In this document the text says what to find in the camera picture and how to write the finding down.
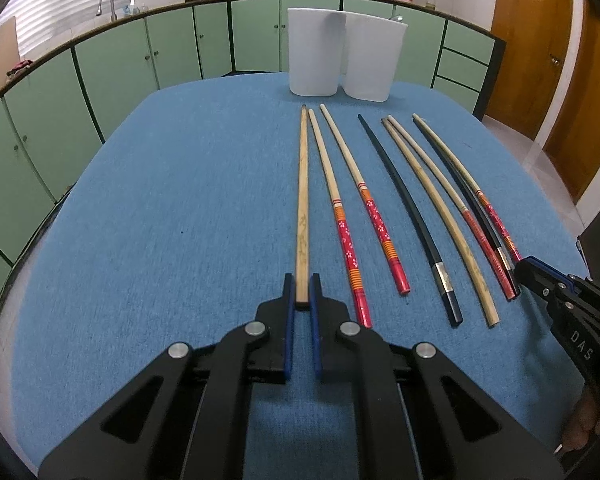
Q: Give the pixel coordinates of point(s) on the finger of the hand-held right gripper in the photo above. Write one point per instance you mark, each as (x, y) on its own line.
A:
(535, 275)

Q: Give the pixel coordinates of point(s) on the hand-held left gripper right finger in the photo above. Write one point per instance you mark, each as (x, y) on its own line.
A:
(314, 320)

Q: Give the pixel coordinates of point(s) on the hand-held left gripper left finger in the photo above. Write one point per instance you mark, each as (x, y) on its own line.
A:
(290, 320)

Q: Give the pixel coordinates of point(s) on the black chopstick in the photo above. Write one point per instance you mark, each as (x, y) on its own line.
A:
(505, 260)
(420, 220)

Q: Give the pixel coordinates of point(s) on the red floral chopstick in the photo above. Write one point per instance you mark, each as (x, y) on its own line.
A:
(344, 240)
(500, 225)
(500, 270)
(377, 220)

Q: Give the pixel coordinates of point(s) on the plain wooden chopstick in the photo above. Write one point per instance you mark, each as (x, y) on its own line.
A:
(302, 210)
(489, 312)

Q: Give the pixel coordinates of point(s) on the white plastic container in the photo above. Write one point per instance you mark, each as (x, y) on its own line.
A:
(375, 60)
(312, 55)

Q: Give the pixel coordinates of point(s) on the person's right hand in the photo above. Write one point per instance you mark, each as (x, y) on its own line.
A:
(585, 422)

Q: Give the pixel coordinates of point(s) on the blue tablecloth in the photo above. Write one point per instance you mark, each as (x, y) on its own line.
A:
(180, 210)

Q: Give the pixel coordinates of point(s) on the wooden door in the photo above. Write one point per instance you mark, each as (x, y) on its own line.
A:
(590, 105)
(525, 45)

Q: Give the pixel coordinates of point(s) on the small glass bottle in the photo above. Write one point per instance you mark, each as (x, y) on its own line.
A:
(431, 2)

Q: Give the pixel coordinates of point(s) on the green base kitchen cabinets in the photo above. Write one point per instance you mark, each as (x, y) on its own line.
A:
(115, 65)

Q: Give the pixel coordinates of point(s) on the clear plastic bottle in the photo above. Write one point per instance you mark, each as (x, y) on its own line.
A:
(132, 9)

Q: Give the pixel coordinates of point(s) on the chrome kitchen faucet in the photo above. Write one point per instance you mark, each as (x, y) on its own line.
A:
(106, 0)

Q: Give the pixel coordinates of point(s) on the red cloth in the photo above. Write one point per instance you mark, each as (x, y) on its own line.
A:
(20, 67)

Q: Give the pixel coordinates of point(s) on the white window blinds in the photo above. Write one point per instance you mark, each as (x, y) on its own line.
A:
(65, 0)

